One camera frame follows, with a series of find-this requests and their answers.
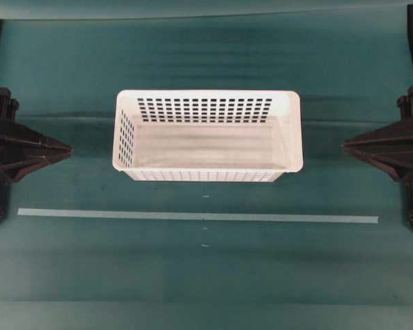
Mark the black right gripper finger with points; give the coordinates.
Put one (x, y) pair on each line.
(398, 134)
(396, 161)

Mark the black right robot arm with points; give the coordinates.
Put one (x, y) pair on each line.
(390, 148)

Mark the long pale tape strip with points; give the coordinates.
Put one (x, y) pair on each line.
(198, 216)

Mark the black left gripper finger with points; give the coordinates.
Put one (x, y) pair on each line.
(20, 158)
(18, 134)

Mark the white perforated plastic basket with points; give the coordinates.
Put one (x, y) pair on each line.
(207, 135)

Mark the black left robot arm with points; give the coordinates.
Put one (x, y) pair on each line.
(23, 150)

